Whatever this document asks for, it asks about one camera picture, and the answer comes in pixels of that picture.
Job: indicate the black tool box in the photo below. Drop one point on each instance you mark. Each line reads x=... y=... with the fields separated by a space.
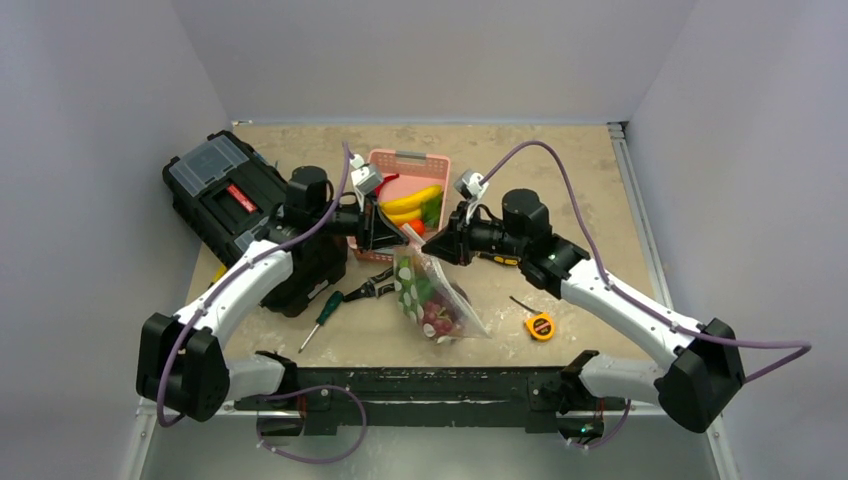
x=230 y=197

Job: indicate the green toy leaf vegetable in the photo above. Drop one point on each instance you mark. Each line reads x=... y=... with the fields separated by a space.
x=414 y=295

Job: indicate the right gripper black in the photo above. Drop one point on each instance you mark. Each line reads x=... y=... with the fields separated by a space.
x=465 y=238

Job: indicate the aluminium frame rail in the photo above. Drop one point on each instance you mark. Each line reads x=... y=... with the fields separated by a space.
x=639 y=214

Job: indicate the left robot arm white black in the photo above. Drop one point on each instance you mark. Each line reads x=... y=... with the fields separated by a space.
x=181 y=363

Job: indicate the small yellow screwdriver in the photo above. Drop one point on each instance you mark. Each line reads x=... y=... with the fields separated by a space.
x=221 y=271

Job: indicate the red toy grape bunch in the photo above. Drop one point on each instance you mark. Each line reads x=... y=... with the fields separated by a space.
x=439 y=323

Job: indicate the pink plastic basket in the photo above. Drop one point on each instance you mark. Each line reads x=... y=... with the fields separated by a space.
x=417 y=171

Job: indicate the yellow toy banana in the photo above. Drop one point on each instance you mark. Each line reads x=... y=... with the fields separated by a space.
x=411 y=202

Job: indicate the orange tape measure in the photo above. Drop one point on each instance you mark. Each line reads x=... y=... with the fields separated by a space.
x=539 y=324

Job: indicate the orange toy carrot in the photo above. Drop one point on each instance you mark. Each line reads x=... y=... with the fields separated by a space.
x=418 y=226

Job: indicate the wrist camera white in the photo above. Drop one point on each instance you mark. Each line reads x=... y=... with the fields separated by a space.
x=472 y=187
x=365 y=177

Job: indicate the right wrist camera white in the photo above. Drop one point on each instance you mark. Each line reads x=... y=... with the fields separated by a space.
x=472 y=187

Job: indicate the green handled screwdriver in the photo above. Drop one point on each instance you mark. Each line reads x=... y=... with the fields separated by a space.
x=330 y=306

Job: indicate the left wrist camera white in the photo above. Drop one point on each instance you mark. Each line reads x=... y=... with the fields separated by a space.
x=365 y=177

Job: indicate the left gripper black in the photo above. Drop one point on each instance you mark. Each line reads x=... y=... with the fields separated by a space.
x=372 y=228

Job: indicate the black yellow screwdriver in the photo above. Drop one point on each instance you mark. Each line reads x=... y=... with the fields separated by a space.
x=504 y=260

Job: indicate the clear zip top bag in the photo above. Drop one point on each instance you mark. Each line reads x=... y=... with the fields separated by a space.
x=409 y=261

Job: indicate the red toy chili pepper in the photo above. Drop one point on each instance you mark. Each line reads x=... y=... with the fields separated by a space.
x=386 y=180

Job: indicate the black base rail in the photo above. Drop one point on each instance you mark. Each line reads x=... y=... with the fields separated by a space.
x=534 y=399

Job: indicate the black pliers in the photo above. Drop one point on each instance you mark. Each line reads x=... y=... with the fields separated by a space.
x=373 y=287

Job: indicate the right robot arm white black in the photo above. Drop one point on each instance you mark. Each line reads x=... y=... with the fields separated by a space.
x=693 y=371

